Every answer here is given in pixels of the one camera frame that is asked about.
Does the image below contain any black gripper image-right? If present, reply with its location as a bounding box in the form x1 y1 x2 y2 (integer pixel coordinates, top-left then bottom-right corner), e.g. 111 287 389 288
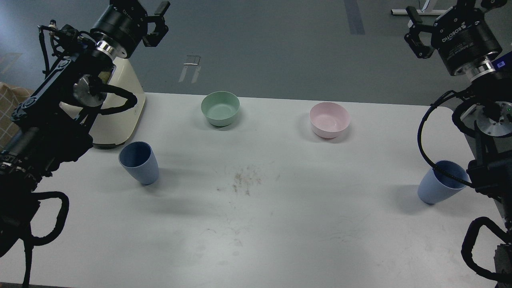
404 0 503 76

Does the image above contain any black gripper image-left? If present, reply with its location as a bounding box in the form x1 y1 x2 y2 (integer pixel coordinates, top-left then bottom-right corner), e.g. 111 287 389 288
91 0 170 59

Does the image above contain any dark blue plastic cup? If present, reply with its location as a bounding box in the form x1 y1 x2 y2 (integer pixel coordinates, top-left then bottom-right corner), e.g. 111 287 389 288
118 142 160 185

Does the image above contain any light blue plastic cup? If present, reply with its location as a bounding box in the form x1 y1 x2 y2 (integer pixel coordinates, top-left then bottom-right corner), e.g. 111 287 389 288
417 160 470 204

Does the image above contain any white metal stand base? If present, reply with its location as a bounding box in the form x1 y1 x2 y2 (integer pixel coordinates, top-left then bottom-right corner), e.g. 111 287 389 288
390 0 450 16

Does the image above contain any green plastic bowl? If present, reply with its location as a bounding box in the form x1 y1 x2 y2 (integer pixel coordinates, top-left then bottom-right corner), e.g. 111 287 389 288
200 91 241 127

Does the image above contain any cream white toaster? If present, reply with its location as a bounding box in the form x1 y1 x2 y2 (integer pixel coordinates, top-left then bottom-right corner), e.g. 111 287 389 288
60 57 146 149

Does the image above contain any pink plastic bowl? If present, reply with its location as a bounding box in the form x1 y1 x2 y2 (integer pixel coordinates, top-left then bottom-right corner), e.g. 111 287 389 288
308 102 352 139

